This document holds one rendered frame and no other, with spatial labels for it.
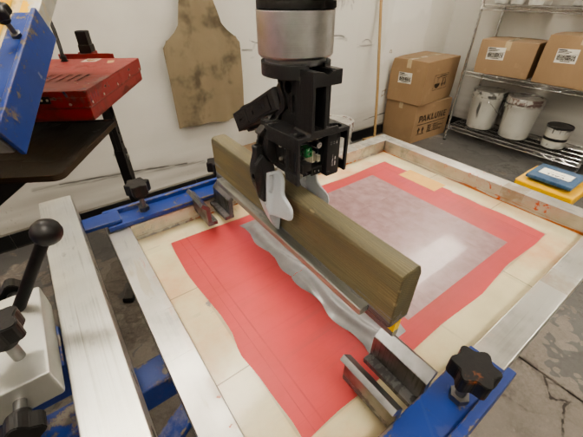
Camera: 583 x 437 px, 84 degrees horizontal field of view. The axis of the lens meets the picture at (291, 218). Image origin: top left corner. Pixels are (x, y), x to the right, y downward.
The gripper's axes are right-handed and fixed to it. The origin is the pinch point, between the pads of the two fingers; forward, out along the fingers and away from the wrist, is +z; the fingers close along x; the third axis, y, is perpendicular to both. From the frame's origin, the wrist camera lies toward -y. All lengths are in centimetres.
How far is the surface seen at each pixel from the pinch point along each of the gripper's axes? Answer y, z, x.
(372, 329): 15.1, 12.9, 3.8
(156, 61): -200, 10, 42
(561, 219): 20, 12, 54
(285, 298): 3.0, 13.6, -2.4
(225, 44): -196, 4, 88
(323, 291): 5.8, 12.9, 2.8
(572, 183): 16, 12, 73
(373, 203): -7.8, 13.5, 29.5
